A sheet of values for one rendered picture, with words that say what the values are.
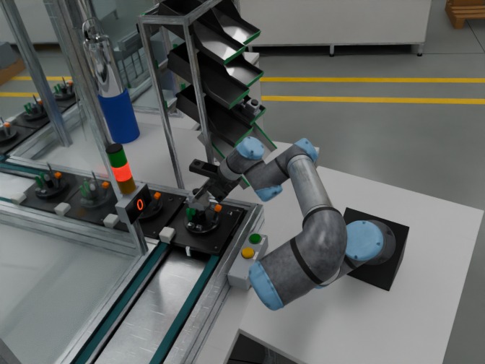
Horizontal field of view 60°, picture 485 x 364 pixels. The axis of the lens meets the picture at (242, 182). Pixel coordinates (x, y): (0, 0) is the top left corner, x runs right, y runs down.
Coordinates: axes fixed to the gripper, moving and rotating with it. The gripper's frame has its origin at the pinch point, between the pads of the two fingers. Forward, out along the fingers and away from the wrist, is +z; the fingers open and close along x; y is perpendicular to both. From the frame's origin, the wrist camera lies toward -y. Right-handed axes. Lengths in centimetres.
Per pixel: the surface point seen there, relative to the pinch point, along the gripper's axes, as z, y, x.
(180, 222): 15.4, 2.8, -2.2
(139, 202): -2.4, -13.4, -18.8
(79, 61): -34, -47, -19
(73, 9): 41, -105, 79
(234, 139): -11.0, -1.4, 23.9
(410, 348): -32, 74, -21
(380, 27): 48, 64, 399
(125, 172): -11.7, -21.9, -19.9
